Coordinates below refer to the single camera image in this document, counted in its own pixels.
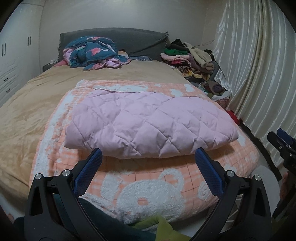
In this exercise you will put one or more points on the white wardrobe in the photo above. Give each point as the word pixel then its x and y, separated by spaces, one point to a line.
pixel 20 47

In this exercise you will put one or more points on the tan bed sheet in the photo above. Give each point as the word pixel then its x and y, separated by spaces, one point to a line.
pixel 25 114

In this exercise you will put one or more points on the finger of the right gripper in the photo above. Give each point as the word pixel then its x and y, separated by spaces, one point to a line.
pixel 286 137

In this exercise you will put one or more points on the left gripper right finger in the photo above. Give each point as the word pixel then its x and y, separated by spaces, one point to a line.
pixel 253 219

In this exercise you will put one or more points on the blue flamingo duvet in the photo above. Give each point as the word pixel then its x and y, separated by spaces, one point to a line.
pixel 93 52

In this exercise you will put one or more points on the pile of folded clothes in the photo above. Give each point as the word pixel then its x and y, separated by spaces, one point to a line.
pixel 193 63

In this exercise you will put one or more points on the pink quilted jacket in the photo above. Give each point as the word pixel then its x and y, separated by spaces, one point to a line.
pixel 129 125

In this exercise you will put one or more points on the orange white bear blanket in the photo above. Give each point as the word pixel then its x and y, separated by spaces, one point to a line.
pixel 132 189

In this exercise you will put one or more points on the shiny cream curtain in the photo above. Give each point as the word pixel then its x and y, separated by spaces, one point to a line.
pixel 255 49

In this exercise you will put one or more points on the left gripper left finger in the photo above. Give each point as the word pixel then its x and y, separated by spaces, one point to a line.
pixel 53 211

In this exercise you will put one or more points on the floral bag of clothes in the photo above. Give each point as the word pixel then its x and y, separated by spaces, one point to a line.
pixel 214 90

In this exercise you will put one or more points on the grey headboard cushion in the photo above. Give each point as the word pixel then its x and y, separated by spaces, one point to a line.
pixel 136 42

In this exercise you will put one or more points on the red plastic bag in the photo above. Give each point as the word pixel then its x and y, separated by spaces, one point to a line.
pixel 234 117

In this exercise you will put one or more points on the olive green cloth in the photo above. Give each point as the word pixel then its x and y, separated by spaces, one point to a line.
pixel 164 230

